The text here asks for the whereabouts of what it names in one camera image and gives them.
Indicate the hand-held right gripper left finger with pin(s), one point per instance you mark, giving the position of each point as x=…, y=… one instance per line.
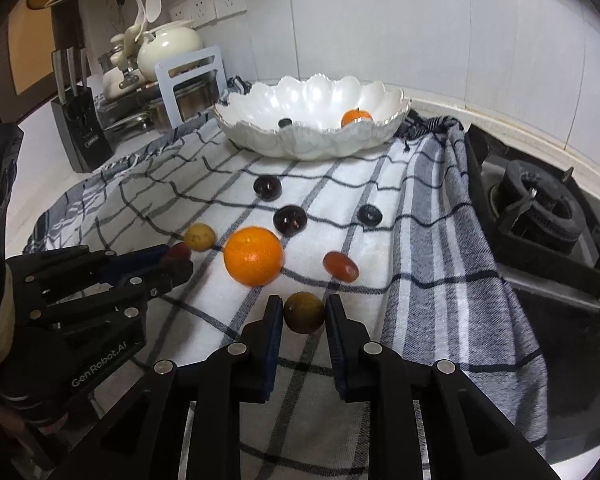
x=275, y=345

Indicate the black knife block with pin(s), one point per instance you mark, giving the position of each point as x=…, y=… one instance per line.
x=82, y=130

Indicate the grey checked cloth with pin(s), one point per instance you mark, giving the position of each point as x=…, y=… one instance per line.
x=405, y=310

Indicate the cream ceramic teapot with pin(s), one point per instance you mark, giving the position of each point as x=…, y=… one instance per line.
x=170, y=45

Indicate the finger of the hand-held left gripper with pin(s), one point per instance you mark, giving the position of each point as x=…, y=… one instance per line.
x=172, y=275
x=130, y=265

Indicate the dark grape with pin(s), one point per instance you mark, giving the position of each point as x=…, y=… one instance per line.
x=369, y=215
x=284, y=122

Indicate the dark plum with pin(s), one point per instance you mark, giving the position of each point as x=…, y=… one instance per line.
x=290, y=220
x=267, y=187

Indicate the glass pot lid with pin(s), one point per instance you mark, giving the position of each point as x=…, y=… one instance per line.
x=125, y=122

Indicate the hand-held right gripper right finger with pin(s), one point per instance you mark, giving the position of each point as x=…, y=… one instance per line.
x=336, y=345

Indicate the brown-green round fruit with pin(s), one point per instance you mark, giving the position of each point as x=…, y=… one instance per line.
x=305, y=311

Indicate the steel pot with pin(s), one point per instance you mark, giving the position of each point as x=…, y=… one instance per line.
x=195, y=97

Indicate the black stove burner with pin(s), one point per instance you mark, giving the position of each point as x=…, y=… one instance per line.
x=540, y=205

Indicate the glass jar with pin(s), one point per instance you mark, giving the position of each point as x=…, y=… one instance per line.
x=111, y=62

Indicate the orange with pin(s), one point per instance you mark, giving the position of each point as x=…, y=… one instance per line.
x=356, y=118
x=253, y=256

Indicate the red grape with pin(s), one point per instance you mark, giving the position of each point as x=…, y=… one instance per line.
x=177, y=250
x=341, y=266

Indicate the grey dish rack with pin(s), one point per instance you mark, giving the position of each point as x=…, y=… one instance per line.
x=162, y=90

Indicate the yellow-brown longan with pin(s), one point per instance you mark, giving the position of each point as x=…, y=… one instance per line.
x=199, y=236

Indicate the white scalloped bowl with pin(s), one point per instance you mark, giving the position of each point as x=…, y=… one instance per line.
x=305, y=100

